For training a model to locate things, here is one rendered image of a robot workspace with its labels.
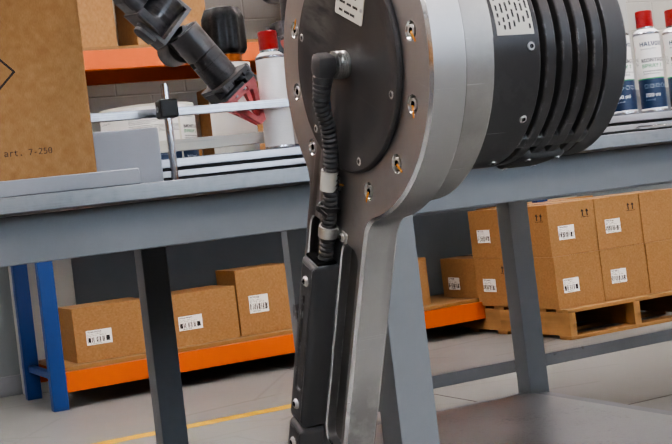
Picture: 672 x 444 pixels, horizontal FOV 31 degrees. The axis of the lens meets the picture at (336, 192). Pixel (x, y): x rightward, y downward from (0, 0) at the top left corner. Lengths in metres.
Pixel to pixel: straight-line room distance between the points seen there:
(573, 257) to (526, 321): 2.71
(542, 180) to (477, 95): 0.98
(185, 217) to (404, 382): 0.39
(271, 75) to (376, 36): 1.21
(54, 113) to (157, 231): 0.20
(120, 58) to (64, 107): 4.17
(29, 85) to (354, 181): 0.71
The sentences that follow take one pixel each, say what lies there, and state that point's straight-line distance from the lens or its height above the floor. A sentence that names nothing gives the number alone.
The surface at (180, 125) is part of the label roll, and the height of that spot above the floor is 0.97.
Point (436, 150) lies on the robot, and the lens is 0.85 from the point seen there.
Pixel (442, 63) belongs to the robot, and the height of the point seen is 0.86.
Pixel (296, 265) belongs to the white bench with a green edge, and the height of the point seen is 0.59.
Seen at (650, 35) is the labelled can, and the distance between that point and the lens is 2.51.
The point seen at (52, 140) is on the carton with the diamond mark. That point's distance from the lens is 1.56.
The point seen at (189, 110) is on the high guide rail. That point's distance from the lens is 2.00.
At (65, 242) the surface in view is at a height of 0.77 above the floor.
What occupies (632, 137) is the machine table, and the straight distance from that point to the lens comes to 1.89.
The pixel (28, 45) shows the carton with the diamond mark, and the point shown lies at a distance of 1.57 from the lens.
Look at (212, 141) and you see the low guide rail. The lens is 2.09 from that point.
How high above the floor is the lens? 0.78
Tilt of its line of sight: level
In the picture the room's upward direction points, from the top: 7 degrees counter-clockwise
